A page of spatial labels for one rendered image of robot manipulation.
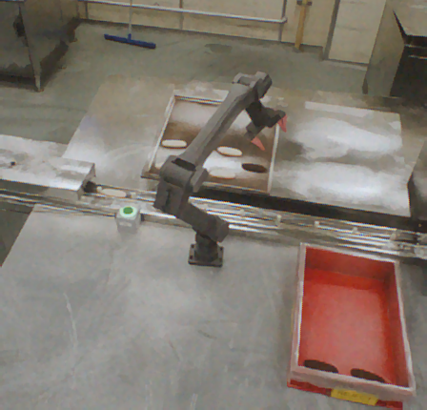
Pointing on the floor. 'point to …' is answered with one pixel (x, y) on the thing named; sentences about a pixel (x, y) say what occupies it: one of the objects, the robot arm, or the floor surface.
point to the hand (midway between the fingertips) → (273, 139)
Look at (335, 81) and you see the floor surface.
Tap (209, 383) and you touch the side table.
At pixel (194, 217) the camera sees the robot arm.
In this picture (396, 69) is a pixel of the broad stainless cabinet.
